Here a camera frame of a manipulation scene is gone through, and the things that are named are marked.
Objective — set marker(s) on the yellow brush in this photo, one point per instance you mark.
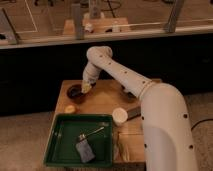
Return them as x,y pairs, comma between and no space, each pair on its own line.
86,87

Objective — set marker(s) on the red bowl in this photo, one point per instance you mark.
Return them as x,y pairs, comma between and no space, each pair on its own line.
74,93

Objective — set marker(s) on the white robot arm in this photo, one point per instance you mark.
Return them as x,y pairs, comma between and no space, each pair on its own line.
168,139

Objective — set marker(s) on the white cup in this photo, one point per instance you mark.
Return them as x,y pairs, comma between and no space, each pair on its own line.
120,116

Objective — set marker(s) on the grey rectangular block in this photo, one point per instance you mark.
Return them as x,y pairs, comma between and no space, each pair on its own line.
134,112

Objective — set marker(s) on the small yellow round object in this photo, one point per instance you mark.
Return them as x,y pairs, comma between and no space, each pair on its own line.
70,109

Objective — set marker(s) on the metal fork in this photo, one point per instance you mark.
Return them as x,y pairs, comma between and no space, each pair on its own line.
84,136

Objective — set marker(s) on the background wooden table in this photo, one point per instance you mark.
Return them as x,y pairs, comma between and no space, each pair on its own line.
99,25

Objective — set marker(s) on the grey sponge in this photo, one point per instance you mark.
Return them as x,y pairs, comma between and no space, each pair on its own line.
85,151

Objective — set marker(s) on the wooden spatula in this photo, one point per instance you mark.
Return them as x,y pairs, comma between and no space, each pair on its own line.
123,148

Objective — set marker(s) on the green plastic tray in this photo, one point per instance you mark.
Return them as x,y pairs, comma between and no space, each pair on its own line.
61,148

